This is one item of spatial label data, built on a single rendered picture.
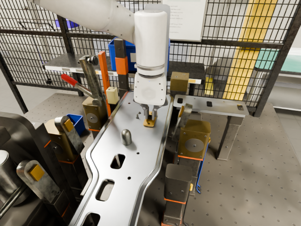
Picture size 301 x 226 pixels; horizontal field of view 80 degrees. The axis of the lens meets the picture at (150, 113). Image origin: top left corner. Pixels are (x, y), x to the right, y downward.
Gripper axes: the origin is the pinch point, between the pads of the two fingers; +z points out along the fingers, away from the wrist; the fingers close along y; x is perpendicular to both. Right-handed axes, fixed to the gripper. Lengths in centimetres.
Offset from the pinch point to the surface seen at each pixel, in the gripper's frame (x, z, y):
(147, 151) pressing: -15.1, 3.1, 2.2
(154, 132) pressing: -6.1, 3.1, 2.8
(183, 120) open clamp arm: -7.2, -4.0, 11.6
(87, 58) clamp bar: 1.1, -17.7, -21.0
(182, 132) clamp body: -8.3, -0.3, 11.8
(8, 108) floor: 108, 103, -223
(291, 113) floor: 177, 102, 153
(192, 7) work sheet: 54, -28, 10
